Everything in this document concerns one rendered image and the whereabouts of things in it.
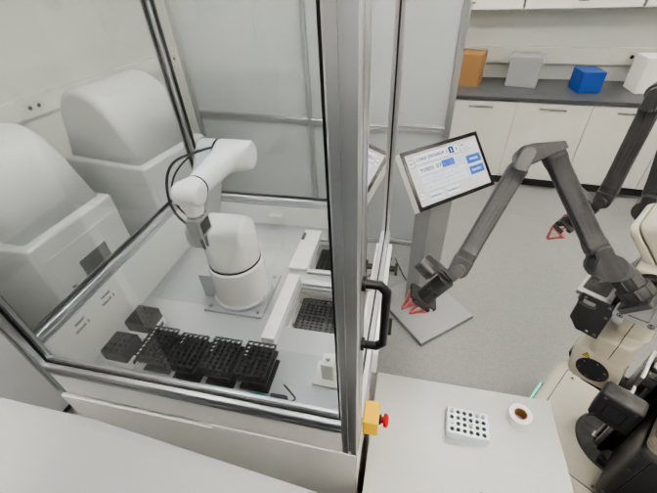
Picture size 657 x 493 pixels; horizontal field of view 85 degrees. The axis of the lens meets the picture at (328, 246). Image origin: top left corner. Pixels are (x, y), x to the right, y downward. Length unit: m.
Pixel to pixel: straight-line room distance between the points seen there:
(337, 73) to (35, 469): 0.37
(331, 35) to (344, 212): 0.21
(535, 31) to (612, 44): 0.70
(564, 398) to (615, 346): 0.63
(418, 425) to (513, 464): 0.28
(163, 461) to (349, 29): 0.36
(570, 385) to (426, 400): 1.00
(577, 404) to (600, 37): 3.52
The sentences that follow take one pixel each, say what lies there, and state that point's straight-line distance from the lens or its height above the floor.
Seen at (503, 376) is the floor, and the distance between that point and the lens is 2.47.
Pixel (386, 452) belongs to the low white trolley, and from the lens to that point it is 1.29.
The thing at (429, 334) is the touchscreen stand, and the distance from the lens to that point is 2.48.
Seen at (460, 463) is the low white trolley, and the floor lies 0.76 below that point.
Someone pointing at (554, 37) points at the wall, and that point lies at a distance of 4.62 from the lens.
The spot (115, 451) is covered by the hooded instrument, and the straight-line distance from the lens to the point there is 0.22.
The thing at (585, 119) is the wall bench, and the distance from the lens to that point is 4.14.
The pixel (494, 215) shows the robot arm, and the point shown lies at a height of 1.33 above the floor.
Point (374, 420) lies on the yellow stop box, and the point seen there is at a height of 0.91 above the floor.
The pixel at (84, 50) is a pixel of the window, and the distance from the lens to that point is 0.56.
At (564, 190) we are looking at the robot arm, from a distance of 1.23.
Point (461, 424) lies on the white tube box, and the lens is 1.32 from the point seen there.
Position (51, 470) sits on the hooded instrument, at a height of 1.78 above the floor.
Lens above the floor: 1.95
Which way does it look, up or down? 38 degrees down
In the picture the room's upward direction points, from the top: 3 degrees counter-clockwise
